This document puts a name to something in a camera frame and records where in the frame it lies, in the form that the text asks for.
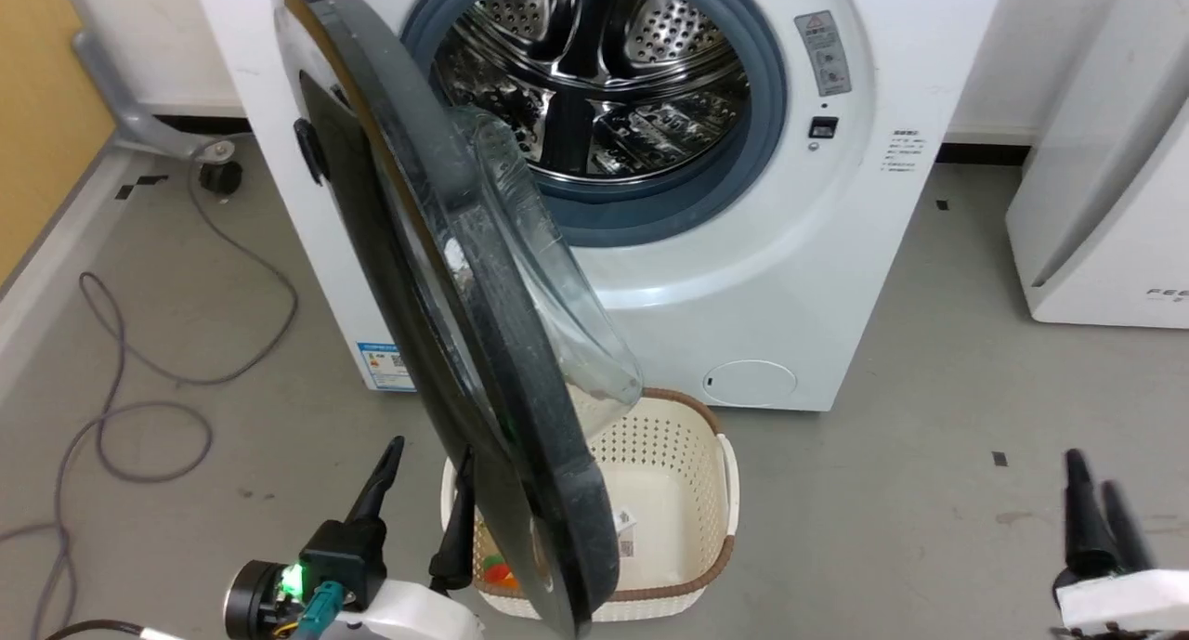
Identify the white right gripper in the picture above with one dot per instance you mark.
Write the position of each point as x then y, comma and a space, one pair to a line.
1129, 598

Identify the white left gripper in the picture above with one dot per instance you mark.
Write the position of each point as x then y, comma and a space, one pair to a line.
413, 617

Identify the black round glass washer door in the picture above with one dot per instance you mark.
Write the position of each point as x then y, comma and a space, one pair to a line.
520, 389

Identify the white front-load washing machine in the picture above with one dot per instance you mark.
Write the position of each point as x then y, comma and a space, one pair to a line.
799, 287

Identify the grey-blue rubber door gasket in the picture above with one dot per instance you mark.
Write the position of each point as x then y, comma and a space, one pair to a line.
757, 148

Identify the orange toy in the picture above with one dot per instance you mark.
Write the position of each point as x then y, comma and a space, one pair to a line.
502, 571

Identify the blue energy label sticker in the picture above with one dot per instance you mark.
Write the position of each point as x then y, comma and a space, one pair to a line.
385, 366

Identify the white paper tag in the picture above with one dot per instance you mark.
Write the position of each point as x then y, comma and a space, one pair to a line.
624, 528

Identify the cream plastic laundry basket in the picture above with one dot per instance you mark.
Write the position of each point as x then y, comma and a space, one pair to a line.
678, 491

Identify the white plastic appliance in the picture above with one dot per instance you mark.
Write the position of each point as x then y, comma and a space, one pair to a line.
1115, 250

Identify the black caster wheel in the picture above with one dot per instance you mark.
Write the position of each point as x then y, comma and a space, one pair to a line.
221, 176

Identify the grey metal stand leg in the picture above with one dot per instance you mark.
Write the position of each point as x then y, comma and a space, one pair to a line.
130, 120

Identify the stainless steel washer drum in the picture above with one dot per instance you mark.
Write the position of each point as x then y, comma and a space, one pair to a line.
632, 55

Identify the grey warning sticker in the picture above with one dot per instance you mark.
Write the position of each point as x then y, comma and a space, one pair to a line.
824, 53

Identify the black wrist camera green light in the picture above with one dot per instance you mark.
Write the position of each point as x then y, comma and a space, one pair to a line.
260, 598

